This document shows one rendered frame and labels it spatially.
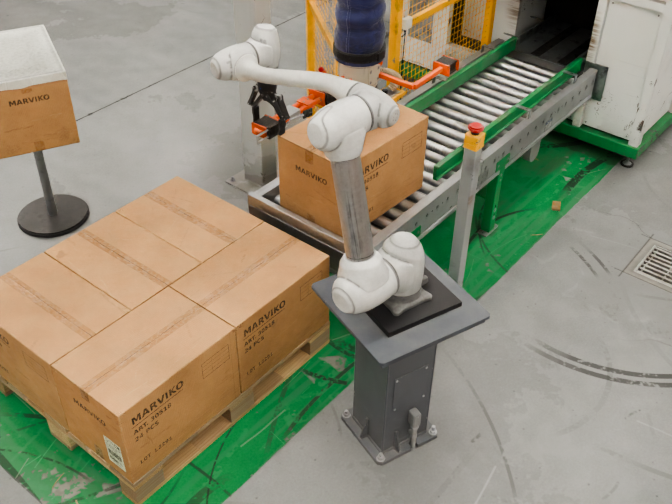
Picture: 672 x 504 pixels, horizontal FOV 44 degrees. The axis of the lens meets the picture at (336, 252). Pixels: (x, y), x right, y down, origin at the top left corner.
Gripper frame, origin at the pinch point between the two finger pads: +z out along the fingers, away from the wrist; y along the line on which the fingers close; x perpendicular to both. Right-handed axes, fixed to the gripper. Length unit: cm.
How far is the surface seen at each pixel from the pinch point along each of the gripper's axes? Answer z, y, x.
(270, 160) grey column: 104, 96, -100
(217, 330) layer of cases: 67, -13, 48
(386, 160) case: 37, -17, -57
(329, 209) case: 52, -8, -28
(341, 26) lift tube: -24, 4, -50
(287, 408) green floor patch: 122, -30, 27
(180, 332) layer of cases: 67, -3, 58
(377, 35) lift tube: -20, -9, -58
